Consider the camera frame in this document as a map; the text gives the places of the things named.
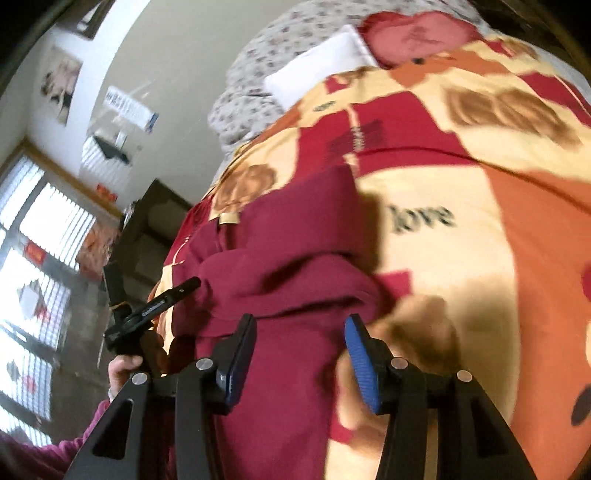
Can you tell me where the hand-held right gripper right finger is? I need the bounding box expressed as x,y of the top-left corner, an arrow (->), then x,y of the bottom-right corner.
344,314 -> 539,480

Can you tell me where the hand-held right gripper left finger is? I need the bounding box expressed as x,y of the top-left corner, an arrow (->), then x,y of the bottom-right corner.
64,314 -> 258,480

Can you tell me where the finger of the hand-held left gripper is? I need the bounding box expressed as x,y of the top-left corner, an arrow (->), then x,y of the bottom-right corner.
131,276 -> 202,324

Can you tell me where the maroon garment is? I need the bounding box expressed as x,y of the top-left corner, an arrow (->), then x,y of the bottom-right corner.
159,164 -> 391,480

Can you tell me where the person's left forearm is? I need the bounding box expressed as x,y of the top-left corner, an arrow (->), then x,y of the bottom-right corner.
0,399 -> 112,480

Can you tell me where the person's left hand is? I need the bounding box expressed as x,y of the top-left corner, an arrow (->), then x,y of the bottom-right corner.
107,331 -> 169,402

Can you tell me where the dark wooden desk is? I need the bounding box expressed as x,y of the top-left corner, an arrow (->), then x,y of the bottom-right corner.
102,179 -> 194,298

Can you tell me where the barred window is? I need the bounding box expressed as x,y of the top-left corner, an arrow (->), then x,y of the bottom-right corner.
0,150 -> 122,446

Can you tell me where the printed blanket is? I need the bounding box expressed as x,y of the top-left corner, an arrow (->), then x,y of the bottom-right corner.
150,25 -> 591,480

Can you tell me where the dark hanging cloth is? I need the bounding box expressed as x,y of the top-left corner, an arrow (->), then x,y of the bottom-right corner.
91,133 -> 134,166

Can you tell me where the white pillow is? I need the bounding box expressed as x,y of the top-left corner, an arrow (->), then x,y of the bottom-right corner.
264,24 -> 380,110

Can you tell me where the floral quilt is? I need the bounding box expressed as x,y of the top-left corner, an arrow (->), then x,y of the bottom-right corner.
207,0 -> 490,160

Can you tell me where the red heart cushion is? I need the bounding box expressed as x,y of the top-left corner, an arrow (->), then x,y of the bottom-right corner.
358,10 -> 491,71

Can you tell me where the wall calendar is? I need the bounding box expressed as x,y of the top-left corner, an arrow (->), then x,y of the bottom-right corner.
102,85 -> 160,134

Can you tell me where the wall poster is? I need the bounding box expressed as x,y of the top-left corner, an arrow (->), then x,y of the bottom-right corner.
41,45 -> 85,126

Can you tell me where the dark picture frame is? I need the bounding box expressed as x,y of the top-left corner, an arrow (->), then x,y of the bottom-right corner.
75,0 -> 117,41

